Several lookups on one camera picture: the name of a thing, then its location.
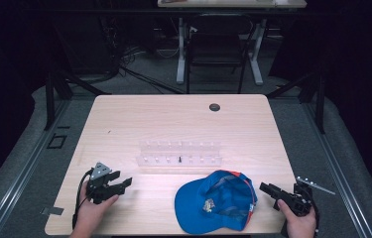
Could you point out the white-legged wooden desk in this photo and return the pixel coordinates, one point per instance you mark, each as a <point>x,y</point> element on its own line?
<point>226,3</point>

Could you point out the clear acrylic peg rack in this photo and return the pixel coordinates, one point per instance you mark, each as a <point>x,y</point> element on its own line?
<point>180,152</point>

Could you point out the grey tape strip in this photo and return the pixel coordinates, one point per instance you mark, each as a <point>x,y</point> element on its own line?
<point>52,211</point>

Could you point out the person's right hand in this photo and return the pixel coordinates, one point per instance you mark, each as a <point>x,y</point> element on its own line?
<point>301,226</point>

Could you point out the black metal stand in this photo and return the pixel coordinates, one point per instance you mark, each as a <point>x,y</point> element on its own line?
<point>50,99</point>
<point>320,105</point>

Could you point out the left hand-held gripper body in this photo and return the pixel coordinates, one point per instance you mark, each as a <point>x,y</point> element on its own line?
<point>98,190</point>

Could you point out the black chair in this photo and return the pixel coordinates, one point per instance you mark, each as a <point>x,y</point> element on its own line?
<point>216,46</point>

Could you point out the blue baseball cap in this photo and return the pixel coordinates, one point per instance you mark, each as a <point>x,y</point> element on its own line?
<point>203,205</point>

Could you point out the person's left hand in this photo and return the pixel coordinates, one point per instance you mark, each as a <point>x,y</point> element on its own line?
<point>89,214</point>

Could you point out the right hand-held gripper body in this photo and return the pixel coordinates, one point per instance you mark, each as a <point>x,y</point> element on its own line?
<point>301,201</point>

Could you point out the black square tape outline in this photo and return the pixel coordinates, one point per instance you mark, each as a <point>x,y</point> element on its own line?
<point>51,141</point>

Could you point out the short black tape strip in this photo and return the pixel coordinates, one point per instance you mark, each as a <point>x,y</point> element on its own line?
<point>63,127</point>

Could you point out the small black peg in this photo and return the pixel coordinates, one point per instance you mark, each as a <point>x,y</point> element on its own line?
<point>180,159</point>

